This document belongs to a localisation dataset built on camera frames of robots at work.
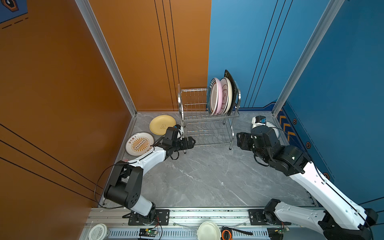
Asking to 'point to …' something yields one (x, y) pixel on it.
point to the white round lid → (99, 232)
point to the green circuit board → (151, 232)
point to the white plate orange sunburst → (139, 144)
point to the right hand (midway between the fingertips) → (239, 135)
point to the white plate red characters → (272, 126)
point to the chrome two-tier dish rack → (204, 128)
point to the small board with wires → (284, 228)
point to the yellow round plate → (159, 124)
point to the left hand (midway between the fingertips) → (190, 141)
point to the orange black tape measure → (226, 233)
